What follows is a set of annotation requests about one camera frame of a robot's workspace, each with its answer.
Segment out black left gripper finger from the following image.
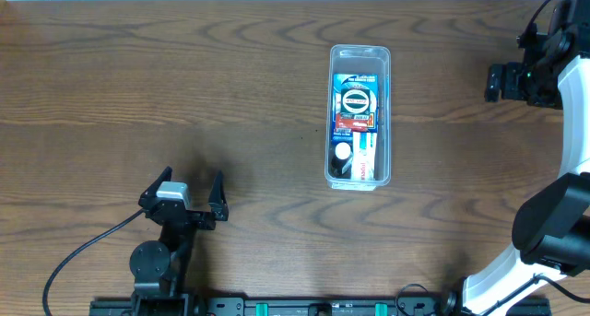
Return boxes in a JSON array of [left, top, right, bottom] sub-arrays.
[[139, 166, 172, 201], [207, 171, 229, 221]]

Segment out dark bottle with white cap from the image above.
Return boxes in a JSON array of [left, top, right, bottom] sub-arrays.
[[330, 142, 352, 178]]

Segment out red medicine box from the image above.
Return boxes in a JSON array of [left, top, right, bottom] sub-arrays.
[[335, 113, 375, 132]]

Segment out dark green round-label box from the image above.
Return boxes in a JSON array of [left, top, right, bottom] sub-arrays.
[[340, 88, 371, 115]]

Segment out white Panadol box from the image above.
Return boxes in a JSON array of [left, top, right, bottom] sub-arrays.
[[351, 132, 377, 181]]

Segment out blue Kool Fever box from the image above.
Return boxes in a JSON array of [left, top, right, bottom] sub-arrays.
[[330, 73, 379, 145]]

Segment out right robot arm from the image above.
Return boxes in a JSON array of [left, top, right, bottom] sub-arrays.
[[441, 0, 589, 315]]

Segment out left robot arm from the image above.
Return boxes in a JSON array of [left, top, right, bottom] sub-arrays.
[[129, 167, 229, 315]]

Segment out clear plastic container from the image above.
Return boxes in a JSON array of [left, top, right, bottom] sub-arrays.
[[324, 44, 392, 191]]

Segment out grey wrist camera, left arm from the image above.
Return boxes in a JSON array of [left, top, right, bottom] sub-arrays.
[[156, 181, 191, 209]]

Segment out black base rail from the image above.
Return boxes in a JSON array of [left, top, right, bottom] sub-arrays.
[[88, 297, 552, 316]]

